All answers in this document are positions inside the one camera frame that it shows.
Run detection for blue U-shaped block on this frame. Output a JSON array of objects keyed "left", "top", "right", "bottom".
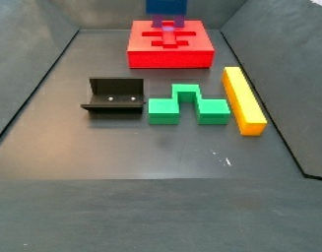
[{"left": 145, "top": 0, "right": 188, "bottom": 15}]

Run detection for red slotted board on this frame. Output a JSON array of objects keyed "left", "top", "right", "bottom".
[{"left": 125, "top": 21, "right": 215, "bottom": 69}]

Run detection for green stepped block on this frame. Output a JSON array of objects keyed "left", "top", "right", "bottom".
[{"left": 147, "top": 84, "right": 229, "bottom": 125}]

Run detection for yellow long bar block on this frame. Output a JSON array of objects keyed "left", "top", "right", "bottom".
[{"left": 221, "top": 67, "right": 267, "bottom": 136}]

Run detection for purple U-shaped block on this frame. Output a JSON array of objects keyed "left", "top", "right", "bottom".
[{"left": 151, "top": 14, "right": 184, "bottom": 31}]

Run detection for black angled bracket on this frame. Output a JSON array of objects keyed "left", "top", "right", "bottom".
[{"left": 80, "top": 77, "right": 144, "bottom": 113}]

